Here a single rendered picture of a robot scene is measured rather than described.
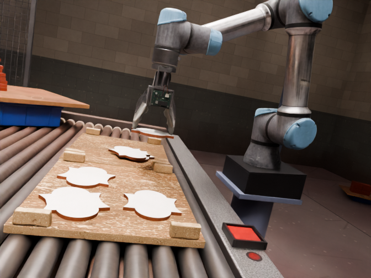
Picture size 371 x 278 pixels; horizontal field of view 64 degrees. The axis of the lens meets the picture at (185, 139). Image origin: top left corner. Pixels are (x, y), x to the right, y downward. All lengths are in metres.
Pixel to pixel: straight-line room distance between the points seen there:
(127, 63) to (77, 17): 1.11
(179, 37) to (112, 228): 0.54
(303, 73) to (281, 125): 0.19
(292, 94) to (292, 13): 0.26
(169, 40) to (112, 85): 4.86
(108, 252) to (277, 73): 6.15
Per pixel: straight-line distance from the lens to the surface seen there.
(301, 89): 1.09
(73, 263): 0.52
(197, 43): 0.89
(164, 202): 0.71
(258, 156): 1.21
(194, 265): 0.55
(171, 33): 0.86
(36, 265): 0.52
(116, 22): 5.75
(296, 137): 1.08
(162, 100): 0.84
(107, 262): 0.52
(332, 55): 7.23
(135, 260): 0.54
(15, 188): 0.81
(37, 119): 1.45
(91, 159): 0.98
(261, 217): 1.27
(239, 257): 0.62
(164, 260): 0.55
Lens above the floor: 1.21
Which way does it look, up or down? 10 degrees down
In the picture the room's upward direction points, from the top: 11 degrees clockwise
